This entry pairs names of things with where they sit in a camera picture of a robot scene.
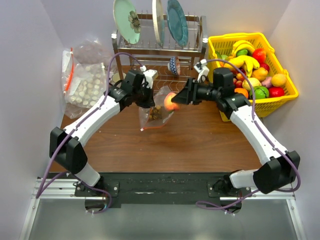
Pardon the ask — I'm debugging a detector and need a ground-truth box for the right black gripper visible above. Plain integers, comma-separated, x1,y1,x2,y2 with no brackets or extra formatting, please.
172,77,221,106

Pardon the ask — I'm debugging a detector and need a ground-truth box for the pink yellow peach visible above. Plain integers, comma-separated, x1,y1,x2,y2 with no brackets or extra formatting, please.
164,92,180,112

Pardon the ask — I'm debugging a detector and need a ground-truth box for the brown longan bunch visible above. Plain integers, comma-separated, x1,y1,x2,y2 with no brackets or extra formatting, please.
148,105,163,121

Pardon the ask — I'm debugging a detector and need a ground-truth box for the clear orange-zipper zip bag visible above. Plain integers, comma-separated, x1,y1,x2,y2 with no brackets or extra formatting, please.
138,86,174,131

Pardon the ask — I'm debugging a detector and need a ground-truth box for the orange fruit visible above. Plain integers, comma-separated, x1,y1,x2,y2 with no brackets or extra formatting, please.
234,88,249,99

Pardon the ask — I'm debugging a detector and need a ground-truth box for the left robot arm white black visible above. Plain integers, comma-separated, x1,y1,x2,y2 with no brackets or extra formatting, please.
49,69,158,196

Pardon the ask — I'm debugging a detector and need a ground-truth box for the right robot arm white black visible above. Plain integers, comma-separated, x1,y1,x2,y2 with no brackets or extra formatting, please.
171,67,301,197

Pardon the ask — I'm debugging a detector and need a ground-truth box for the zip bag with white pieces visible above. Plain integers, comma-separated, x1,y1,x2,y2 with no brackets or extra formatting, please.
61,50,111,119

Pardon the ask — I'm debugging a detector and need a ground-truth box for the blue patterned bowl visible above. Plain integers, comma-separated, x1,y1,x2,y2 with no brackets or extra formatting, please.
167,56,181,76

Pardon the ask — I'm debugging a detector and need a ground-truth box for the cream enamel mug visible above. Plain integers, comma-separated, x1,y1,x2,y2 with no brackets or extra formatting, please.
109,72,126,86

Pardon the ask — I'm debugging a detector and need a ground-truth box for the metal dish rack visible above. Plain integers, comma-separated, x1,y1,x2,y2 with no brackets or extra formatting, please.
111,12,208,93

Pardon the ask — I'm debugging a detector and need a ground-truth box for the yellow banana bunch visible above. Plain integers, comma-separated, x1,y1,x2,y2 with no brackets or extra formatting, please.
229,40,260,78

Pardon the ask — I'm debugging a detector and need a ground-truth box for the yellow pear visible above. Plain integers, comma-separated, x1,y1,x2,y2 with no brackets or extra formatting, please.
242,77,261,92

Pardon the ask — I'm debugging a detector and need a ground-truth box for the green lime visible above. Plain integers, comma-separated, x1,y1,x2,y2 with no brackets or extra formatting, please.
236,48,249,57

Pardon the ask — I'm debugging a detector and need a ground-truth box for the teal blue plate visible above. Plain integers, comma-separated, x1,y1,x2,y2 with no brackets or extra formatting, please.
167,0,189,48

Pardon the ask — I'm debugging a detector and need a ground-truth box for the yellow plastic basket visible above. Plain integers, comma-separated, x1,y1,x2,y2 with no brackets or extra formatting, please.
207,32,299,118

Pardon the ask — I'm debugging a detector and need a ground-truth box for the mint green floral plate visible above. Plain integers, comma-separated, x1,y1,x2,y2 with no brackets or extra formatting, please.
113,0,141,45

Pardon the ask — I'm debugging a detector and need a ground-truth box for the yellow mango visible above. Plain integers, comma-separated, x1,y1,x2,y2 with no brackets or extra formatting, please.
251,67,268,82

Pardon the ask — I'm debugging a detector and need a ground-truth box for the cream white plate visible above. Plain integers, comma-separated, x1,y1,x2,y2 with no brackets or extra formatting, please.
152,0,165,48

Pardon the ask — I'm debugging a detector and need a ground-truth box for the purple sweet potato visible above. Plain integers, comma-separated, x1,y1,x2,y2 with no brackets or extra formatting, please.
261,76,273,89

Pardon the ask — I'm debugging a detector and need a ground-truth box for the red tomato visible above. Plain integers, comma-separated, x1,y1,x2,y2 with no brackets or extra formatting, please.
252,48,267,64

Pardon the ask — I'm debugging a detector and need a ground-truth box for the red small apple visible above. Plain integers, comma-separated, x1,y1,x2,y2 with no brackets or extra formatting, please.
260,62,270,73

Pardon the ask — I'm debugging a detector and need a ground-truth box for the yellow lemon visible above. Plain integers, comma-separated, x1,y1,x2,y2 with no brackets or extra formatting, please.
271,73,287,87

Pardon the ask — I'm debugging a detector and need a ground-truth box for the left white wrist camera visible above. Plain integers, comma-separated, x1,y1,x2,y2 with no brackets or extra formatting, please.
140,65,158,89

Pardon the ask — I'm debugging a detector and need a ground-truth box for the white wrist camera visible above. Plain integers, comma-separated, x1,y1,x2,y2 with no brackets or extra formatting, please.
193,59,209,83
140,65,158,89

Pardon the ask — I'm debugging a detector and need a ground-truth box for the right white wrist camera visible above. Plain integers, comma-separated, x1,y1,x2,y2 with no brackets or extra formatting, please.
193,59,209,83

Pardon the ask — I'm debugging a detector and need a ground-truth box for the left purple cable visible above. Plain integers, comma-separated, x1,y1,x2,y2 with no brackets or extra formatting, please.
35,52,147,200

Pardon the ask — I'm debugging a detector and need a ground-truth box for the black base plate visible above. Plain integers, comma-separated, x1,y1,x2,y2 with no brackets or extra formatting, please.
74,171,252,210

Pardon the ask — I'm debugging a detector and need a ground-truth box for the aluminium frame rail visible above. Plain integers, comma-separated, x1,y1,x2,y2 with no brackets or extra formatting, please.
18,176,78,240

